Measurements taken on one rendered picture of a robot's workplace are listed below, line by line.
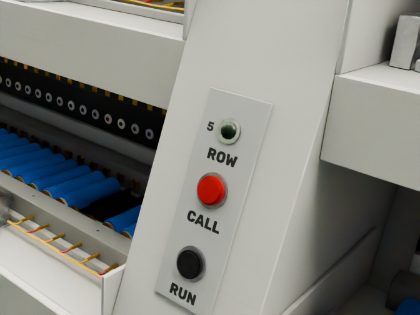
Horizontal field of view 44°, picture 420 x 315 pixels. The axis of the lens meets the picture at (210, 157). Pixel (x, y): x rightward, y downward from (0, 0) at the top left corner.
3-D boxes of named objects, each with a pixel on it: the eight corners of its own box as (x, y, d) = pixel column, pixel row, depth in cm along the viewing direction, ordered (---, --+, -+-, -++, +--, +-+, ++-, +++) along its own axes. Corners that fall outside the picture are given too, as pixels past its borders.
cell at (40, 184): (92, 184, 54) (38, 203, 49) (80, 178, 55) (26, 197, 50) (92, 167, 53) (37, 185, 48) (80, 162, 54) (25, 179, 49)
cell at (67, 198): (123, 187, 51) (70, 209, 46) (115, 198, 52) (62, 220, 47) (112, 173, 51) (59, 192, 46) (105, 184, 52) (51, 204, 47)
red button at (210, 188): (216, 209, 28) (224, 181, 28) (192, 199, 29) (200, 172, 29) (225, 209, 29) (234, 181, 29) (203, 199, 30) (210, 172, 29)
